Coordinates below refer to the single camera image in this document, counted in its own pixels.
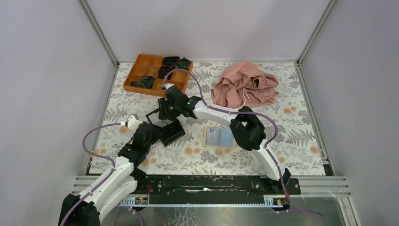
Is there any black card box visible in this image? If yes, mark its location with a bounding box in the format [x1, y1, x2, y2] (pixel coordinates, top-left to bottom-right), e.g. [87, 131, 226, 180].
[145, 108, 186, 147]

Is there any blue credit card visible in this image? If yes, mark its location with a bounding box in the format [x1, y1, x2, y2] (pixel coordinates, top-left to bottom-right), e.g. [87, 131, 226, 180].
[206, 128, 234, 147]

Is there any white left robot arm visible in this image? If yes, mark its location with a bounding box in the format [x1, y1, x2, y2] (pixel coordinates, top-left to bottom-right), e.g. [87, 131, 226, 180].
[58, 121, 160, 226]

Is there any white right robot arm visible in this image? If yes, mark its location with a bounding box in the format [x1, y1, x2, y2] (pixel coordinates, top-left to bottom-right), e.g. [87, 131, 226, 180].
[159, 83, 291, 194]

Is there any floral patterned table mat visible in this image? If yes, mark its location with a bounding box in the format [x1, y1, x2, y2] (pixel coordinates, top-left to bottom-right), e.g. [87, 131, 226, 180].
[89, 62, 325, 176]

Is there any dark rolled belt centre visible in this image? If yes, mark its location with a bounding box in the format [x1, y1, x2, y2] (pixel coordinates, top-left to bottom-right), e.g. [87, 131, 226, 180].
[158, 65, 174, 80]

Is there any dark belt lower left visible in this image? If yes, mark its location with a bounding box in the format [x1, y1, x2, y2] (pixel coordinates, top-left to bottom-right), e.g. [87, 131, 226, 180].
[130, 76, 155, 89]

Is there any dark green rolled belt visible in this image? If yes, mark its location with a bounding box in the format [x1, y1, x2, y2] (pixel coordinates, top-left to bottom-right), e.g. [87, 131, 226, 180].
[175, 57, 191, 71]

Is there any dark rolled belt top left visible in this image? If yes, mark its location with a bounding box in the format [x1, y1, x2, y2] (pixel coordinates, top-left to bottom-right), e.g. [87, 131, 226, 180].
[162, 56, 181, 68]

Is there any orange wooden divided tray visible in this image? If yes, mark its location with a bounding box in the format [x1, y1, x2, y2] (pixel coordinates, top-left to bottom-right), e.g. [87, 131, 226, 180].
[123, 54, 193, 97]

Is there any pink crumpled cloth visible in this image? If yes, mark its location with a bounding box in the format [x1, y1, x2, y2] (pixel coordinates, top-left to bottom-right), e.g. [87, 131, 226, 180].
[211, 61, 279, 108]

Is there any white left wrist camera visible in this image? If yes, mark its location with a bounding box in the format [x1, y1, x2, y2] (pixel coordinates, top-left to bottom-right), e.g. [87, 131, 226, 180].
[120, 114, 143, 131]

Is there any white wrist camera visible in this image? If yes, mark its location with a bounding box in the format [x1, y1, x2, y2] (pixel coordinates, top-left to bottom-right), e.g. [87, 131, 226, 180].
[120, 114, 143, 131]
[160, 83, 175, 91]

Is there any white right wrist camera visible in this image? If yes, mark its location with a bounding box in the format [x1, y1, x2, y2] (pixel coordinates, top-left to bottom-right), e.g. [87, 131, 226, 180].
[160, 83, 175, 91]

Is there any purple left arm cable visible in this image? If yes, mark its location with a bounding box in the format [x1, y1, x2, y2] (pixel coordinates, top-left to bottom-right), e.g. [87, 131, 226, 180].
[59, 123, 128, 226]

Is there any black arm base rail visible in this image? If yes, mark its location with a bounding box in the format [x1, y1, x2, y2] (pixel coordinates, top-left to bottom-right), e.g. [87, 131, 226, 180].
[117, 174, 302, 206]

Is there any white slotted cable duct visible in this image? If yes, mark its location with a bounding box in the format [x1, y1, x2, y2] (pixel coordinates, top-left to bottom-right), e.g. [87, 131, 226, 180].
[120, 195, 292, 208]

